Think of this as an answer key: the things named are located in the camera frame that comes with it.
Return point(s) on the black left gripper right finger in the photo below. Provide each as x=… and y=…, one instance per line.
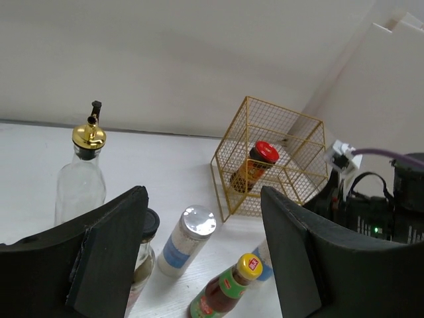
x=325, y=270

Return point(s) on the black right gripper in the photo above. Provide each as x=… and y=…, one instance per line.
x=395, y=216

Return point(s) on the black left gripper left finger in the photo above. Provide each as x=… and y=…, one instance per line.
x=81, y=268

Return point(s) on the silver lid salt shaker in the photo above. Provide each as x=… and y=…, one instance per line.
x=263, y=253

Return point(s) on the red lid chili sauce jar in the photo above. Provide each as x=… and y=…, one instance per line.
x=261, y=157

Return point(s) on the silver lid spice shaker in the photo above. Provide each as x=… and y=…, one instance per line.
x=194, y=228

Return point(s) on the black cap vinegar bottle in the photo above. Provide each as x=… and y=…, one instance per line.
x=145, y=260

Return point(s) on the clear gold spout oil bottle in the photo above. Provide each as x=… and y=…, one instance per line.
x=80, y=185

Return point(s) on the yellow cap red sauce bottle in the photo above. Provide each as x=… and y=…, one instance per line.
x=223, y=292

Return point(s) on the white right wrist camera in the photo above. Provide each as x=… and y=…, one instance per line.
x=341, y=157

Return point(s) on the gold wire mesh rack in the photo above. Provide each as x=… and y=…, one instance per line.
x=300, y=173

